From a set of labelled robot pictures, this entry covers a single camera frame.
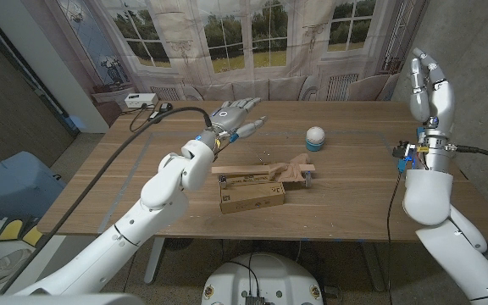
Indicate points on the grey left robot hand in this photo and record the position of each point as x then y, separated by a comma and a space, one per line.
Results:
231, 118

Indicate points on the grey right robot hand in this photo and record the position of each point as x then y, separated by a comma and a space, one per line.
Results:
432, 97

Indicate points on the wooden hanger with metal clips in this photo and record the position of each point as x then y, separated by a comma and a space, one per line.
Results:
244, 170

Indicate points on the tan elastic arm wrap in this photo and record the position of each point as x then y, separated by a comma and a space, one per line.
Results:
292, 169

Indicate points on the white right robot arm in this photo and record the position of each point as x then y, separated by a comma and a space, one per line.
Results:
443, 224

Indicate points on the flat cardboard box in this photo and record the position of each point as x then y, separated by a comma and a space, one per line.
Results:
250, 197

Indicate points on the printed window backdrop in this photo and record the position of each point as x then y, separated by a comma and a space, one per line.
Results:
244, 42

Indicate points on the white baseball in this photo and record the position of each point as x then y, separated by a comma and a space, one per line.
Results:
315, 134

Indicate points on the blue cup stand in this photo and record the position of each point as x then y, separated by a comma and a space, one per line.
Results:
314, 146

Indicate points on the white power strip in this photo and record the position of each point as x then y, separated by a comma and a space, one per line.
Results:
140, 100

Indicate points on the grey table leg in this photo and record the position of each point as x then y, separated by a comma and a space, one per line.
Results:
373, 267
154, 258

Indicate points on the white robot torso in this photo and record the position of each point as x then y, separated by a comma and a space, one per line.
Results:
265, 275

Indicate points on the blue plastic bin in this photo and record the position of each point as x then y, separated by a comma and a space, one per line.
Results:
11, 182

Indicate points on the yellow and black object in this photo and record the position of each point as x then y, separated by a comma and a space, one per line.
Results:
11, 230

